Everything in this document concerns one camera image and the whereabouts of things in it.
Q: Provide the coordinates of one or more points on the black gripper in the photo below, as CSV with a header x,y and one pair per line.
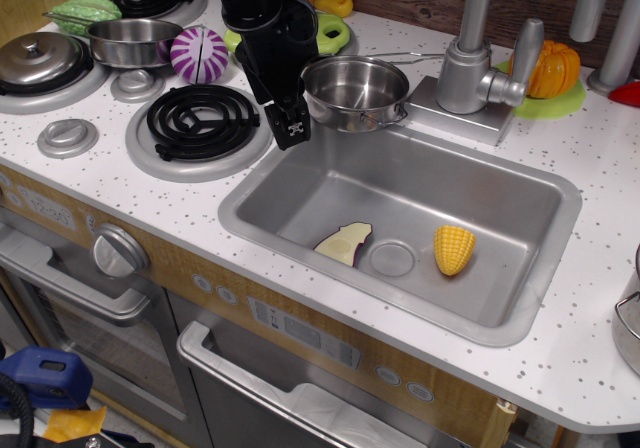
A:
x,y
273,58

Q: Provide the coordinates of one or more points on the steel pan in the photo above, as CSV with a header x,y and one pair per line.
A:
x,y
127,43
358,94

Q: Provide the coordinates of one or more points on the silver stove knob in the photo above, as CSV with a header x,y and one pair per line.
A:
x,y
115,253

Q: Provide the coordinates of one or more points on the grey vertical pole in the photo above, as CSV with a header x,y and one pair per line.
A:
x,y
622,51

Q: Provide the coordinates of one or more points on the red toy item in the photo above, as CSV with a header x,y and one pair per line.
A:
x,y
628,94

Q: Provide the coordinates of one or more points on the grey oven door handle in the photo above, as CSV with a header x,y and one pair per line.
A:
x,y
30,259

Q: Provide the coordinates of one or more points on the orange toy pumpkin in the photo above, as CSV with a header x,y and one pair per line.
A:
x,y
556,71

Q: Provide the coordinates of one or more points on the green toy ring slice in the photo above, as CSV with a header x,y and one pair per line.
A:
x,y
333,35

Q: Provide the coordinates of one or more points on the steel pot at right edge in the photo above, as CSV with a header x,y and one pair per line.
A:
x,y
625,321

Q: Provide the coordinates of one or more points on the grey round counter knob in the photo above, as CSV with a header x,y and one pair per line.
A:
x,y
67,138

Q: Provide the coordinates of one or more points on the grey centre counter knob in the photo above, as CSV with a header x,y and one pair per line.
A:
x,y
137,86

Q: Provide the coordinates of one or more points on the black front burner coil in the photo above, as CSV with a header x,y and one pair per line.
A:
x,y
201,123

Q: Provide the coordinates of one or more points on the steel pan on stove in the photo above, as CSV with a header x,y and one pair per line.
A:
x,y
127,43

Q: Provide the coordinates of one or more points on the grey dishwasher door handle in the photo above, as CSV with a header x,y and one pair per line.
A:
x,y
256,394

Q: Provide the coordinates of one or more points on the silver toy faucet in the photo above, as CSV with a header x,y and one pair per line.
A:
x,y
471,97

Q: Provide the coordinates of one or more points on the light green toy plate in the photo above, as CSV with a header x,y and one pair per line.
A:
x,y
554,108

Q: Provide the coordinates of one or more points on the blue clamp tool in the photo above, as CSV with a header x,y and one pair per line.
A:
x,y
51,378

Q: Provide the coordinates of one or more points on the steel pot lid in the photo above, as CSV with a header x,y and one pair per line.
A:
x,y
39,57

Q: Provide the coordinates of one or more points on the purple striped toy onion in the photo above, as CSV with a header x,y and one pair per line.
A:
x,y
199,55

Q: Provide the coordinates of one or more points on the yellow toy corn cob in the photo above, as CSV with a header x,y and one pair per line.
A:
x,y
453,248

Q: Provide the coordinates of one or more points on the toy eggplant slice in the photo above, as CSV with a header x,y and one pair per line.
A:
x,y
343,245

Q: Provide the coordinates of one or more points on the grey toy sink basin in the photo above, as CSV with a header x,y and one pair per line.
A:
x,y
406,184

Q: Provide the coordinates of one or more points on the green toy leafy vegetable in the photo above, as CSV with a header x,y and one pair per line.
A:
x,y
85,13

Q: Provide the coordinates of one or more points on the yellow toy pepper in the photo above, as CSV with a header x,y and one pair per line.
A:
x,y
341,8

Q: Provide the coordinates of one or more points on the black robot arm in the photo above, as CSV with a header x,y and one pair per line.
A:
x,y
241,16

